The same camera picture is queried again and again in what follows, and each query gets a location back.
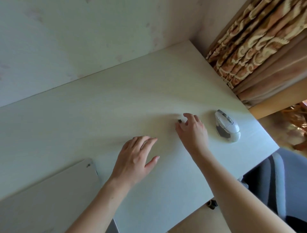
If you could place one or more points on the person's left hand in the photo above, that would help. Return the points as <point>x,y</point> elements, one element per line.
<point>132,163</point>

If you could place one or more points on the person's right hand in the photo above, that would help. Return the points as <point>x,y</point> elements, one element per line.
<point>194,136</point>

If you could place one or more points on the small usb receiver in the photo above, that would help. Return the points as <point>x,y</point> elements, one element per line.
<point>179,120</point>

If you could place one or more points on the white grey computer mouse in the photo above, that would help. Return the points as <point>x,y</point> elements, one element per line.
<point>227,127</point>

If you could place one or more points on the silver laptop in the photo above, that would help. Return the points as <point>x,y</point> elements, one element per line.
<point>48,199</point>

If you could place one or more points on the person's right forearm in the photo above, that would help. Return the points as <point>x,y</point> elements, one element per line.
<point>239,199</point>

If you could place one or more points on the person's left forearm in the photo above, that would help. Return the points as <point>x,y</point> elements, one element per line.
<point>98,208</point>

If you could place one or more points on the white desk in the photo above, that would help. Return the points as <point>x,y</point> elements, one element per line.
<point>120,100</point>

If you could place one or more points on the grey office chair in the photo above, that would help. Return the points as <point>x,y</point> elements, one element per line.
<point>287,182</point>

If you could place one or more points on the brown patterned curtain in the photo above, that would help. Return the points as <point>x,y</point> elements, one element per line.
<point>259,43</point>

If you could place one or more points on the wooden door frame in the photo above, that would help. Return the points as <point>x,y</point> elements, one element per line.
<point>275,100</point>

